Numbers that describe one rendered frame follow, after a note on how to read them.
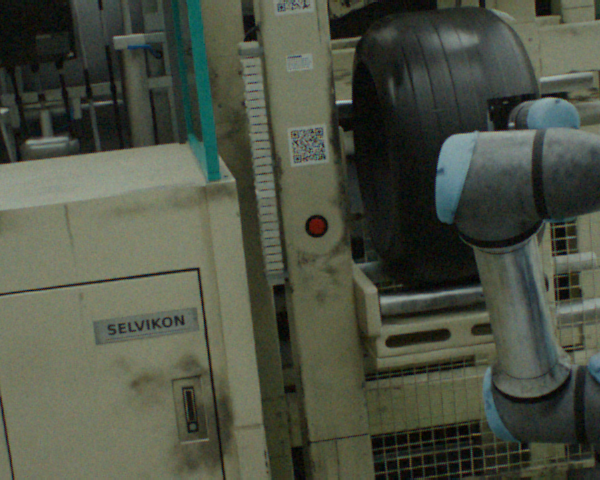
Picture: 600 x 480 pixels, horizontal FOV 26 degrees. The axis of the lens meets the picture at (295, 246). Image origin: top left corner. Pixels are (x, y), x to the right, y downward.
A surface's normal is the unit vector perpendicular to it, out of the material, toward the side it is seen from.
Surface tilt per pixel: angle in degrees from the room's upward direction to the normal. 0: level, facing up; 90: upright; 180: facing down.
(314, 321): 90
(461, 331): 90
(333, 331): 90
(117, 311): 90
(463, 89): 60
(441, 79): 54
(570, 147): 50
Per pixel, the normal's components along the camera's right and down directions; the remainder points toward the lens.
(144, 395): 0.13, 0.18
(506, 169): -0.36, -0.08
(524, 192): -0.33, 0.43
